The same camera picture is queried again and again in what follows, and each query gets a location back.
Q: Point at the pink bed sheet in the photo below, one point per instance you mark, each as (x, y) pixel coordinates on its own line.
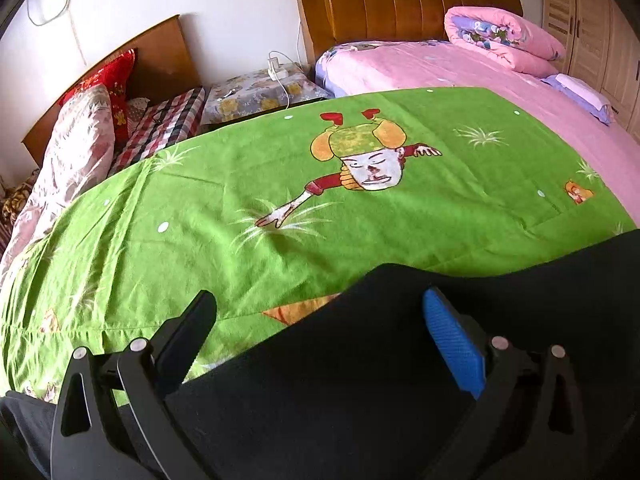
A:
(425, 65)

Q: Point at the brown patterned blanket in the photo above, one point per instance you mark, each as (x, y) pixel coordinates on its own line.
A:
(15, 200)

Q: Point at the green printed sheet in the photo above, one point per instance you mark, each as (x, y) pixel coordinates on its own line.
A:
(200, 210)

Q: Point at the small plain wooden headboard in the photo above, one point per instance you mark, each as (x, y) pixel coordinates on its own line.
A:
(165, 55)

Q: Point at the white charger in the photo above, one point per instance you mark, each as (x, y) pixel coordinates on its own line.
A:
(276, 71)

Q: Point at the light wooden wardrobe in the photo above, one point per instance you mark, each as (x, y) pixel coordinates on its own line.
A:
(585, 15)

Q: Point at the nightstand with floral cover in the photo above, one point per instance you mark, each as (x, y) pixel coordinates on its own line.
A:
(250, 95)

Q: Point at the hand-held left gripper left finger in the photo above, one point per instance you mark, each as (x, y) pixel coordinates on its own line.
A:
(185, 340)

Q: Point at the black pants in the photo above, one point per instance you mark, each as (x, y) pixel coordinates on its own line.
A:
(350, 385)

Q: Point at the pink rolled quilt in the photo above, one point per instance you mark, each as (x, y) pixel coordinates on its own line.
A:
(515, 40)

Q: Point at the purple pillow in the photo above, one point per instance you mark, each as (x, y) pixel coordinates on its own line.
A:
(590, 102)

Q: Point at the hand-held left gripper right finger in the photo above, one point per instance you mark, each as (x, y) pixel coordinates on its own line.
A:
(452, 345)

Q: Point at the pale pink floral quilt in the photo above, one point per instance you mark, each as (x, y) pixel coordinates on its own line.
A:
(75, 150)

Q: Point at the plaid checked cushion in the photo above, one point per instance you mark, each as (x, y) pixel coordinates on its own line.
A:
(160, 120)

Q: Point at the large padded wooden headboard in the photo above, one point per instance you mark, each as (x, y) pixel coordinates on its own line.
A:
(390, 5)

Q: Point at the red patterned pillow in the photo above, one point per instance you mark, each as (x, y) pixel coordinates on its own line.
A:
(110, 85)

